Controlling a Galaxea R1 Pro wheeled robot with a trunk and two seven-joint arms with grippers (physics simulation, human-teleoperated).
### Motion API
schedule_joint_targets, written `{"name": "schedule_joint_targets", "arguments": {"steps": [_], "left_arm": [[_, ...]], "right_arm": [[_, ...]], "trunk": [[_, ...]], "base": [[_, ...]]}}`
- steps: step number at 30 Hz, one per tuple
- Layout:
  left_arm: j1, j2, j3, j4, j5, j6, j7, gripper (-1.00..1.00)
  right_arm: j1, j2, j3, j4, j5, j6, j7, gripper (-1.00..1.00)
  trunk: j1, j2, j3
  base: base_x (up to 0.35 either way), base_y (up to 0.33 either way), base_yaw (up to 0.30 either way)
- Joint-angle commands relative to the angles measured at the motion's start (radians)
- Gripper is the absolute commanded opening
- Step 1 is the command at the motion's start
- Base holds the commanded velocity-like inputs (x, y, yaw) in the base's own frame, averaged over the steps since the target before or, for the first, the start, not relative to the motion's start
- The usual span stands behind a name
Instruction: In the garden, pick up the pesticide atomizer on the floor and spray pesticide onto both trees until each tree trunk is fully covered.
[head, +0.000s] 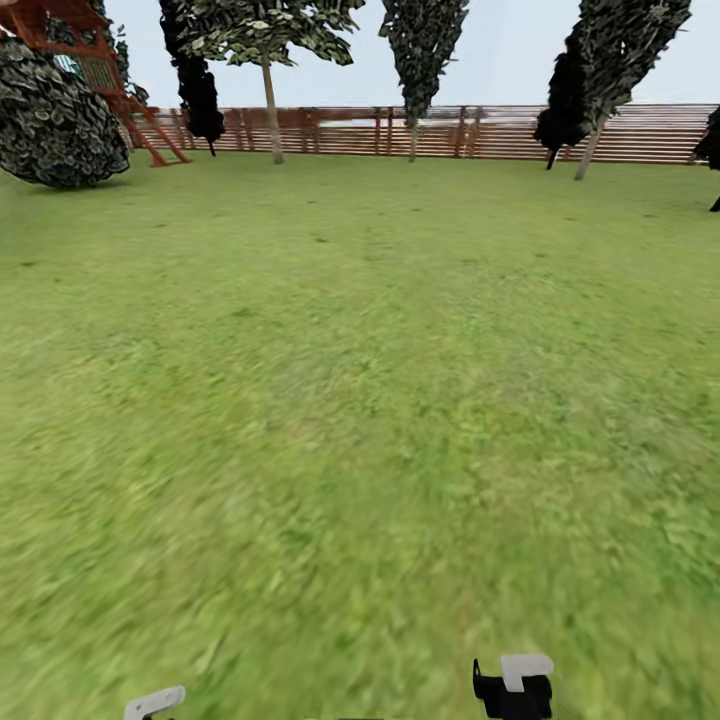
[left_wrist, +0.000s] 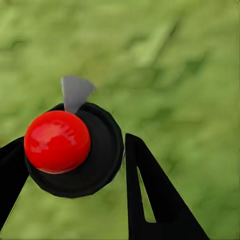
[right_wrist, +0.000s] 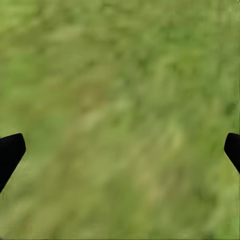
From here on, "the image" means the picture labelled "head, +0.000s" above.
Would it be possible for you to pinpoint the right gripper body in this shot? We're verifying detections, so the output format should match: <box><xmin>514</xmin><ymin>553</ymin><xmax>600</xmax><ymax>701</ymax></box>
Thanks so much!
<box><xmin>480</xmin><ymin>676</ymin><xmax>552</xmax><ymax>720</ymax></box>

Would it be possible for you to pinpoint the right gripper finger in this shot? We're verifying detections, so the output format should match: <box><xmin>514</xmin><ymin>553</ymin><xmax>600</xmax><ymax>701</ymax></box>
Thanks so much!
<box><xmin>473</xmin><ymin>669</ymin><xmax>493</xmax><ymax>705</ymax></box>

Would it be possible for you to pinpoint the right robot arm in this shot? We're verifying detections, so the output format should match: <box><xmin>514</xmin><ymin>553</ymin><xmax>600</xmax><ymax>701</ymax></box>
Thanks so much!
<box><xmin>473</xmin><ymin>654</ymin><xmax>554</xmax><ymax>720</ymax></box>

